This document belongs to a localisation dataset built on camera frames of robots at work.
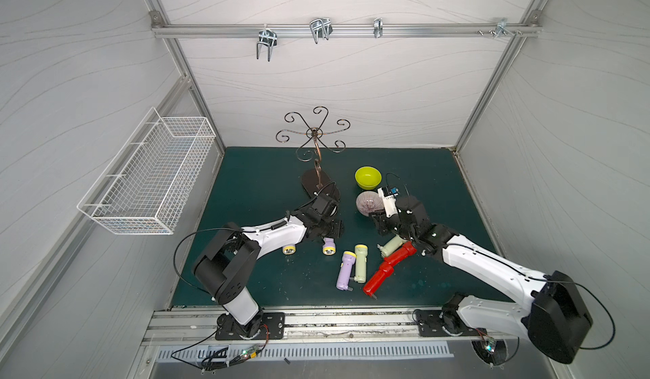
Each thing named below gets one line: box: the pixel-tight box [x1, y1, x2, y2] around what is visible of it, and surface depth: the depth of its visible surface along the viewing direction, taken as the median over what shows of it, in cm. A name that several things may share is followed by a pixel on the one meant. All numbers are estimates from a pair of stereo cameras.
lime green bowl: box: [354, 165, 383, 191], surface depth 109 cm
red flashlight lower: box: [363, 261, 395, 300], surface depth 82 cm
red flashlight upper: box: [383, 241, 418, 266], surface depth 87 cm
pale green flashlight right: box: [376, 234, 408, 259], surface depth 89 cm
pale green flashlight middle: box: [353, 244, 369, 284], surface depth 85 cm
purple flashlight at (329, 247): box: [322, 237, 337, 256], surface depth 88 cm
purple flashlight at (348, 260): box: [336, 250, 357, 292], surface depth 83 cm
